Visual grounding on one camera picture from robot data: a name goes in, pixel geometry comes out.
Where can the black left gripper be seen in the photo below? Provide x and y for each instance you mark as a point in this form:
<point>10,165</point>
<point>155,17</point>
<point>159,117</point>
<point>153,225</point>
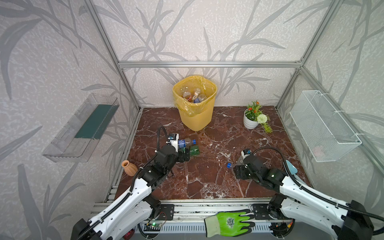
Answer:
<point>182,154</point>

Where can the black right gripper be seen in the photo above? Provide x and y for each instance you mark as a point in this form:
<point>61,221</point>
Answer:
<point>240,172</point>

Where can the green soda bottle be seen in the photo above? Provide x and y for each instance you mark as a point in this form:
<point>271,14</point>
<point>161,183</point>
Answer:
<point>194,151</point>

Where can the clear bottle blue label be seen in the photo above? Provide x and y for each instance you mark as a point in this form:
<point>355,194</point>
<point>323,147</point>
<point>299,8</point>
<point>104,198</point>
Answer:
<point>186,143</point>

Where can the clear bottle red label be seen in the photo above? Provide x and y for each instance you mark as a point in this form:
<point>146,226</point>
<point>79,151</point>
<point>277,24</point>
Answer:
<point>188,96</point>

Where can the orange white tea bottle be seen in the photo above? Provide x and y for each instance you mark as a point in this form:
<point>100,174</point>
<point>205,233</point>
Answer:
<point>196,93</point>

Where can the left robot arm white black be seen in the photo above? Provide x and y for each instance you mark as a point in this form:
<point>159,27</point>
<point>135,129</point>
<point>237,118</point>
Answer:
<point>136,204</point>

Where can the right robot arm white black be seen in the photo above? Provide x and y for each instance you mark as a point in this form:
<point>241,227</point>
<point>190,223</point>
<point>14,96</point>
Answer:
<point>341,220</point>

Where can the yellow ribbed trash bin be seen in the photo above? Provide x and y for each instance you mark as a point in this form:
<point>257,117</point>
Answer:
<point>200,121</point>

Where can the yellow plastic bin liner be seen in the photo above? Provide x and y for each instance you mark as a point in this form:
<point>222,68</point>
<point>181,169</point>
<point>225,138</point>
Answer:
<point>189,84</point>

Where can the white flower pot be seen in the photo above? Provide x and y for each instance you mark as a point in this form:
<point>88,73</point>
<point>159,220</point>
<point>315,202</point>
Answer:
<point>249,124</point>

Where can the teal garden trowel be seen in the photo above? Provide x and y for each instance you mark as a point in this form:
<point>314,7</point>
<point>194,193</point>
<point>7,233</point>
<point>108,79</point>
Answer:
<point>293,170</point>

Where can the green work glove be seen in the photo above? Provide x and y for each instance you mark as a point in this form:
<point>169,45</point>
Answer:
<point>230,224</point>

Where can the small terracotta vase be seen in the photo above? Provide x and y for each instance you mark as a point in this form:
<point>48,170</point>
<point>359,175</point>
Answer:
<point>129,168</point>

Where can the artificial green flowering plant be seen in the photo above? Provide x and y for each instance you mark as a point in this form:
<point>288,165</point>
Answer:
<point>255,113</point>

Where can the left circuit board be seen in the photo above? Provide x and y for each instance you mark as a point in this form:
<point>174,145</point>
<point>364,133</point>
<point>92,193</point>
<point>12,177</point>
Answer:
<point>152,227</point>

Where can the red spray bottle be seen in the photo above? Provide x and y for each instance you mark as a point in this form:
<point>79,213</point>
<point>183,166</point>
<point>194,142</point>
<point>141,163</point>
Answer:
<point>129,235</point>

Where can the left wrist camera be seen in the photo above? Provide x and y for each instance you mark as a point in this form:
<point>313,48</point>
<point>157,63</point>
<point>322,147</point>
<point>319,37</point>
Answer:
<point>173,140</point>

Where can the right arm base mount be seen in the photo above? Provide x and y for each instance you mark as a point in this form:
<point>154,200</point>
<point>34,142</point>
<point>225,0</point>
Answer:
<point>265,208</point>

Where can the aluminium rail base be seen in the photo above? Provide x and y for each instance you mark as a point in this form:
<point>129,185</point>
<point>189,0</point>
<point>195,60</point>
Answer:
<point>191,212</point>

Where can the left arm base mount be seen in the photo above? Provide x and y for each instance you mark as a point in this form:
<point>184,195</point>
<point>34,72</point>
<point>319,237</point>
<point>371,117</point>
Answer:
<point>160,211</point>

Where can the white wire mesh basket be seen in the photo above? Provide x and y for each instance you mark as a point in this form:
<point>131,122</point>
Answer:
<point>327,134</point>

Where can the clear wall shelf green mat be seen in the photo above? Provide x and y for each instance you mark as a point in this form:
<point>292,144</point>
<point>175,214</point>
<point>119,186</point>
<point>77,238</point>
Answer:
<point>78,139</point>

